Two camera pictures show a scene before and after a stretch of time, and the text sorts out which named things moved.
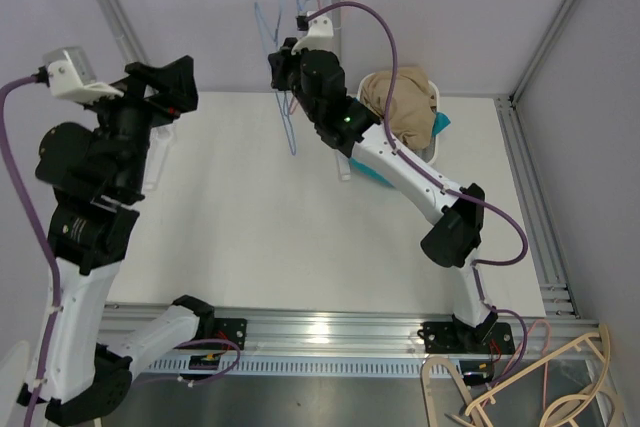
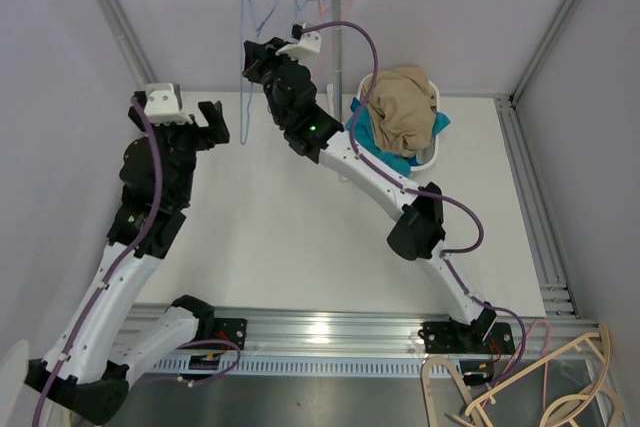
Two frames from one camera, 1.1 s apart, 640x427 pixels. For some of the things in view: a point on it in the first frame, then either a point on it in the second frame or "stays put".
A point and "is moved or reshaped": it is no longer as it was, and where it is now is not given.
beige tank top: x=413 y=103 stays put
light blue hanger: x=283 y=109 is moved or reshaped
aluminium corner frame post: x=508 y=113 stays put
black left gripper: x=174 y=81 → x=212 y=115
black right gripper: x=280 y=62 → x=256 y=58
